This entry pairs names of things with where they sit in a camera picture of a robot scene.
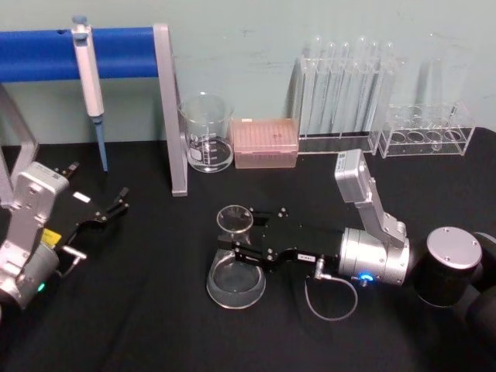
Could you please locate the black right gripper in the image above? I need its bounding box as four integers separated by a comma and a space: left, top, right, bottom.
217, 208, 346, 274

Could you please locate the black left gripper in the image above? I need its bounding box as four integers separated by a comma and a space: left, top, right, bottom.
41, 161, 130, 250

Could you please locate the clear glass conical flask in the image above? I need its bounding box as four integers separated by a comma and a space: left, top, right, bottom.
205, 203, 268, 310

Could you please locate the pink pipette tip box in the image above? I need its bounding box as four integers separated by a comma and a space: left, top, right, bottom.
230, 117, 301, 171

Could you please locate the clear glass beaker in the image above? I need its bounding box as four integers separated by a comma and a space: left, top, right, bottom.
177, 91, 237, 174

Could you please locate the tall clear acrylic tube rack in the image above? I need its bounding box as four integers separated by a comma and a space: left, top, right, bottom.
295, 55, 393, 157

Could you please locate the white pipette with blue tip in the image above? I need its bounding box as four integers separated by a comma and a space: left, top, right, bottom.
71, 14, 110, 173

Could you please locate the blue and grey pipette stand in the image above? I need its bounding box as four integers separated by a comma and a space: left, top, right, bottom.
0, 23, 190, 207

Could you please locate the black table cloth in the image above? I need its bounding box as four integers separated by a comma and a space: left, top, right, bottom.
0, 126, 496, 372

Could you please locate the low clear acrylic tube rack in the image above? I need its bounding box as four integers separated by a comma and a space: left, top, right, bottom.
377, 102, 477, 160

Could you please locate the wide clear glass test tube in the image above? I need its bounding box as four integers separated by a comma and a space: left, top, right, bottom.
417, 33, 465, 125

